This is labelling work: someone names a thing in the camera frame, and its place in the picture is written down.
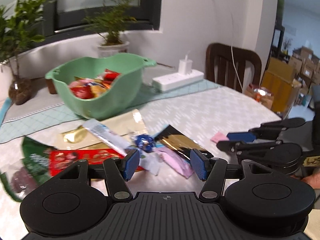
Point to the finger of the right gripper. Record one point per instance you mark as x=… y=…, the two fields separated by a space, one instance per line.
x=266 y=131
x=233 y=147

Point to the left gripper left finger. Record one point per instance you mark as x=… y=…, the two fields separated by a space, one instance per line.
x=117 y=173

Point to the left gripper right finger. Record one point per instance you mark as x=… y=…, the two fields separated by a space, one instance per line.
x=212 y=172

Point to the blue foil chocolate ball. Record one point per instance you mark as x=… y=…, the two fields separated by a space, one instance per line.
x=144 y=142

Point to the green snack bag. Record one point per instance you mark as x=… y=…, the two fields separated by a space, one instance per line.
x=32 y=170

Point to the clear jar with snacks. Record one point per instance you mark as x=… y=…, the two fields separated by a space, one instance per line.
x=260 y=94

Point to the snacks inside bowl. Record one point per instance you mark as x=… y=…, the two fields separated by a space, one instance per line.
x=89 y=88

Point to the person's right hand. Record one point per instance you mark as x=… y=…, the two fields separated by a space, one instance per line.
x=312 y=180

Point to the small pink candy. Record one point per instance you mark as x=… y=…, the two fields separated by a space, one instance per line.
x=219 y=137

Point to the pink snack packet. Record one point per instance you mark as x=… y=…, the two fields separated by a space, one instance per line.
x=177 y=163

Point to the white blue snack stick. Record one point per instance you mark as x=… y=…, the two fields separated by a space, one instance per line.
x=148 y=161

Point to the gold snack pouch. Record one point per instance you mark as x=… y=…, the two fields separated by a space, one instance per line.
x=125 y=125

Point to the cardboard boxes stack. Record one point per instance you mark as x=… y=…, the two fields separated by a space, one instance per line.
x=287 y=80

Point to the black gold snack packet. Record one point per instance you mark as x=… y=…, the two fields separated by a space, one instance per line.
x=173 y=139

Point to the red snack packet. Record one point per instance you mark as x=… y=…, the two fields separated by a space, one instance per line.
x=61 y=159

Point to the green plastic snack bowl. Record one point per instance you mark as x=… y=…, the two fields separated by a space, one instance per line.
x=115 y=99

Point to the dark wooden chair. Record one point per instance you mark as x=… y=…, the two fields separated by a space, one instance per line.
x=226 y=65

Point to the white power strip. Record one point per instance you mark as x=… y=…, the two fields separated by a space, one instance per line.
x=172 y=81

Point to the white USB charger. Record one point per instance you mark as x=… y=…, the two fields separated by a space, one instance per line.
x=185 y=65

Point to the feathery plant in white pot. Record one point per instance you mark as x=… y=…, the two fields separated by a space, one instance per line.
x=109 y=23

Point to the leafy plant in glass vase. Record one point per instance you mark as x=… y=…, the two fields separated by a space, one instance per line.
x=20 y=32

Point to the dark framed window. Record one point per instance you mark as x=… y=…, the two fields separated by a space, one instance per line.
x=66 y=17

